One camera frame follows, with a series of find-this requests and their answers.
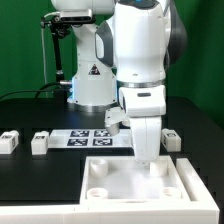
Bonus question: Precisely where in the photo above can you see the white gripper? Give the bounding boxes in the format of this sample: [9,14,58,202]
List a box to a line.
[119,85,166,164]

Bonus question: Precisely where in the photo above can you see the white square table top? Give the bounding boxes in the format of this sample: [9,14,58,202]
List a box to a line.
[80,156,190,204]

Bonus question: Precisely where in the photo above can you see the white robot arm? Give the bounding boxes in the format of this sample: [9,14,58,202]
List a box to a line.
[51,0,187,164]

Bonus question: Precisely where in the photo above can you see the white L-shaped obstacle fence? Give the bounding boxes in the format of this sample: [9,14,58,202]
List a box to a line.
[0,158,220,224]

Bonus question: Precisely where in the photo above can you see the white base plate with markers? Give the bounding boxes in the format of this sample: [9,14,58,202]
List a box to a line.
[49,129,132,148]

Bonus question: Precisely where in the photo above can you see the black cable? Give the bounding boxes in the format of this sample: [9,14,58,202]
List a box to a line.
[0,81,70,102]

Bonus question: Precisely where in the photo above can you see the black camera stand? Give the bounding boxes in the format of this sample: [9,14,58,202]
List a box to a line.
[40,15,70,100]

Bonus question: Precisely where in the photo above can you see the silver camera on stand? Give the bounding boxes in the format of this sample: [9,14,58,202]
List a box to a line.
[59,9,93,23]

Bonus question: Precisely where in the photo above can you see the white cable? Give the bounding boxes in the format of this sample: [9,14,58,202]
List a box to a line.
[40,11,61,85]

